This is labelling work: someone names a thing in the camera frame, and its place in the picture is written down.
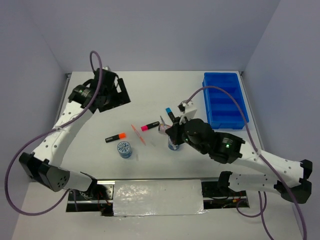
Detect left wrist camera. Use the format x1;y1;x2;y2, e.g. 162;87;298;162
102;66;111;72

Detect pink black highlighter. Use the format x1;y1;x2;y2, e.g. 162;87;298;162
140;121;160;132

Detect silver foil plate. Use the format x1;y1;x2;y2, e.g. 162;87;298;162
113;179;206;217

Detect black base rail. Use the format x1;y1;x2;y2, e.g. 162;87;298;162
65;179;249;217

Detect blue round tub left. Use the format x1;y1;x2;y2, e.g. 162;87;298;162
116;141;133;159

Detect orange black highlighter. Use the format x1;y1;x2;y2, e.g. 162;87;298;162
105;132;126;143

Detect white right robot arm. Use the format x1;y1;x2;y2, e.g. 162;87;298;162
165;118;313;204

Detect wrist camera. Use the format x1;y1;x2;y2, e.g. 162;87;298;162
102;66;111;72
178;100;197;125

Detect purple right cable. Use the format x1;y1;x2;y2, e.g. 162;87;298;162
183;85;308;240

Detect blue black highlighter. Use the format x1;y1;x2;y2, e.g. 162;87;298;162
165;107;176;124

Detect blue round tub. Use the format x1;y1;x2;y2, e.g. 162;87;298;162
116;141;133;159
168;137;180;151

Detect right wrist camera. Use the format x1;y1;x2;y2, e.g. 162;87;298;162
178;100;197;125

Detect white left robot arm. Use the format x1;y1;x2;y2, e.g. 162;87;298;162
19;69;131;200

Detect pink tube of pins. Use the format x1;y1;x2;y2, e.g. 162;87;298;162
158;123;171;135

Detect thin orange pen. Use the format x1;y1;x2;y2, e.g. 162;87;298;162
131;124;146;146

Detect blue round tub right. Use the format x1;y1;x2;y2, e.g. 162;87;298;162
168;137;180;151

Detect blue compartment tray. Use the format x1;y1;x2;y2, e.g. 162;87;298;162
202;72;249;130

